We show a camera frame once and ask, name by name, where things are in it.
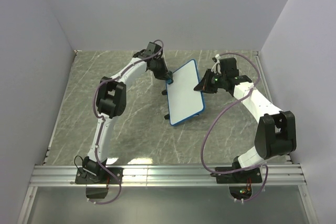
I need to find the blue black whiteboard eraser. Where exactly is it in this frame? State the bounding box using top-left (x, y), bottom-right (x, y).
top-left (166, 78), bottom-right (173, 84)

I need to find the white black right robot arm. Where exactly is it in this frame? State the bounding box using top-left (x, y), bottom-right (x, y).
top-left (194, 52), bottom-right (297, 182)

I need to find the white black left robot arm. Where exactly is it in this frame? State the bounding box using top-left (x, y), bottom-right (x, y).
top-left (82, 39), bottom-right (173, 183)

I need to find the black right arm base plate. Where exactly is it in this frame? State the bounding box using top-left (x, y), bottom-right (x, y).
top-left (210, 167), bottom-right (263, 184)

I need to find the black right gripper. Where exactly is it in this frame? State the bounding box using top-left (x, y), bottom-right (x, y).
top-left (194, 69), bottom-right (226, 94)

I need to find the blue framed whiteboard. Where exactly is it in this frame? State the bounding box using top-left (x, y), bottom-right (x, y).
top-left (166, 59), bottom-right (205, 126)

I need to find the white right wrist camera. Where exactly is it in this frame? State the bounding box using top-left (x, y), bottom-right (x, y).
top-left (211, 54), bottom-right (222, 74)

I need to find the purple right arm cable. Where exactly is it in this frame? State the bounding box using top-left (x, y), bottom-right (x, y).
top-left (201, 52), bottom-right (269, 204)

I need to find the aluminium front rail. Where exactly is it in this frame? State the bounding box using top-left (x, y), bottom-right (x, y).
top-left (28, 163), bottom-right (307, 187)

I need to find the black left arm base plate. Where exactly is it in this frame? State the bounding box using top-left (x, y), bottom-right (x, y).
top-left (75, 167), bottom-right (123, 185)

